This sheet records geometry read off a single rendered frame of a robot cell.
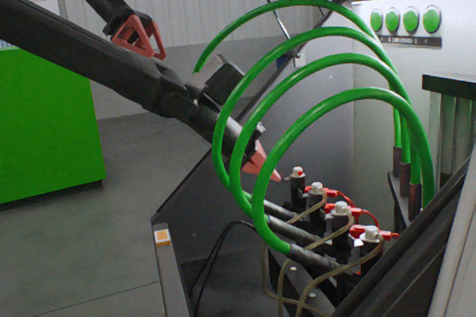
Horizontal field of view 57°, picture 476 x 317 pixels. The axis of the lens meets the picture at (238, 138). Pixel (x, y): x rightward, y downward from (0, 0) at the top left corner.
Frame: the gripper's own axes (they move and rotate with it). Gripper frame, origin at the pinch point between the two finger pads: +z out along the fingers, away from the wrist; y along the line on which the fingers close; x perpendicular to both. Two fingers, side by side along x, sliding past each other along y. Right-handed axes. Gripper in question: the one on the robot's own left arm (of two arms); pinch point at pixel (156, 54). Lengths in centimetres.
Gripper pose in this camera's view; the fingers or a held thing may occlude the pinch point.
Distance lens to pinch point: 88.4
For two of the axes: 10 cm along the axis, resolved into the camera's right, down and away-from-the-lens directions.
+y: 3.2, -0.8, 9.4
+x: -6.6, 7.0, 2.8
